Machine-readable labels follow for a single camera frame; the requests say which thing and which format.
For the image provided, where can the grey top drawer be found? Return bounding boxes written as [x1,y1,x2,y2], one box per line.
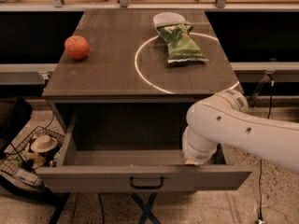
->
[37,114,251,192]

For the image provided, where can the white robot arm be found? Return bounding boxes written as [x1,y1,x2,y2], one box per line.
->
[182,90,299,174]

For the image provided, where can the grey drawer cabinet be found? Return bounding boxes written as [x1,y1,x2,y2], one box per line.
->
[42,8,246,135]

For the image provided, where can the black crossed stand legs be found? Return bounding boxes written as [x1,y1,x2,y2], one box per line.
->
[131,193,162,224]

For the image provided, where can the green chip bag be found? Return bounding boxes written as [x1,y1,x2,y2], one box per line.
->
[156,22,206,63]

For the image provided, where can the white bowl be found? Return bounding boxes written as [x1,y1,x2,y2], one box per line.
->
[153,12,186,28]

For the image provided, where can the beige small hat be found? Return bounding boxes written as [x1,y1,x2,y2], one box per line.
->
[31,134,58,153]

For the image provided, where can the red apple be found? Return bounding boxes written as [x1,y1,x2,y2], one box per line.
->
[64,35,90,60]

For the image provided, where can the white packaged item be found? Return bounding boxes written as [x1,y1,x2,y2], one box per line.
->
[12,168,42,187]

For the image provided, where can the black floor cable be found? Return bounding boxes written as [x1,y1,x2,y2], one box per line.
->
[257,158,269,224]

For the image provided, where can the black cable under cabinet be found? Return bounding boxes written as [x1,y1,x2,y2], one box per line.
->
[98,192,107,224]

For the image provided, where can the black wire basket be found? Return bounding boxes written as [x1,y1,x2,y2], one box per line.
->
[0,126,64,178]

